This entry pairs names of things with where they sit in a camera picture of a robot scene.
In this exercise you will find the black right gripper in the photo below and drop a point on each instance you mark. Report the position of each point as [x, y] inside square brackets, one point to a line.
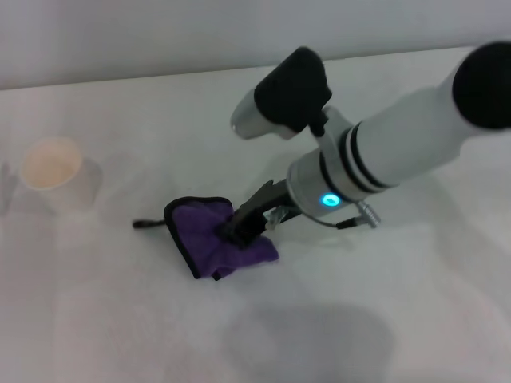
[275, 201]

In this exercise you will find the purple rag with black trim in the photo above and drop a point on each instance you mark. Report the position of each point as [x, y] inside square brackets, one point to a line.
[199, 235]

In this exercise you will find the white paper cup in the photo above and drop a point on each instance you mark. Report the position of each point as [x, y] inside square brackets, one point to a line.
[54, 165]

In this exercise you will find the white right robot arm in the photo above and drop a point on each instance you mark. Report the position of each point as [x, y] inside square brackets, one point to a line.
[399, 143]

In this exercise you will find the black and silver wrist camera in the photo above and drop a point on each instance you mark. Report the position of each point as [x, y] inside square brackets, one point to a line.
[291, 95]

